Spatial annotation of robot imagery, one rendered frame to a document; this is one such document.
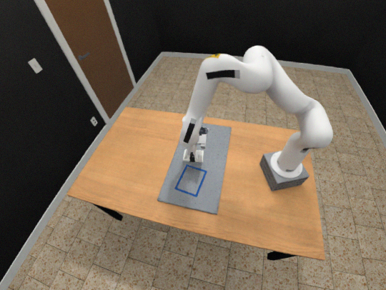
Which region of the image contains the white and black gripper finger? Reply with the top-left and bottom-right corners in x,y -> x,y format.
189,152 -> 195,162

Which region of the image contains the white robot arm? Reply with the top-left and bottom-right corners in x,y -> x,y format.
179,46 -> 333,179

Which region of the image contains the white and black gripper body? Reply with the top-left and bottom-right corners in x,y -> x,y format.
187,144 -> 197,156

